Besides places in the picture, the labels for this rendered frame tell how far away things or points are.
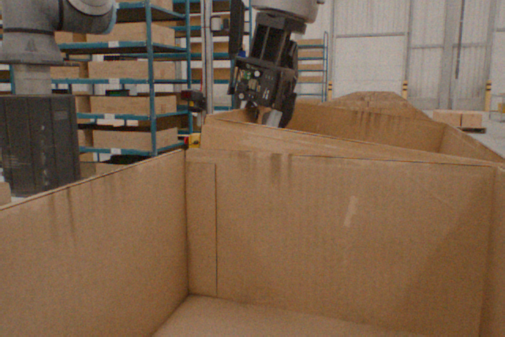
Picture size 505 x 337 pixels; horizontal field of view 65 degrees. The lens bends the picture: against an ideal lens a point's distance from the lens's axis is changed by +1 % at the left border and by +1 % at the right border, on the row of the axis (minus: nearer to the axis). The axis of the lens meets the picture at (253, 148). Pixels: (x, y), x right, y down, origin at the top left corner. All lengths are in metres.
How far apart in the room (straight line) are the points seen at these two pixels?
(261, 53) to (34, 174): 1.11
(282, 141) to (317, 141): 0.03
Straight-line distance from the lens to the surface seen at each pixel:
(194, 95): 1.81
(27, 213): 0.27
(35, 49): 1.49
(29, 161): 1.50
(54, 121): 1.49
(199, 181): 0.41
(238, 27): 1.85
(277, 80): 0.52
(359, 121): 0.76
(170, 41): 2.52
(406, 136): 0.77
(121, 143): 2.44
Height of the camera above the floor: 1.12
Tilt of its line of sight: 9 degrees down
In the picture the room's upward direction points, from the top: straight up
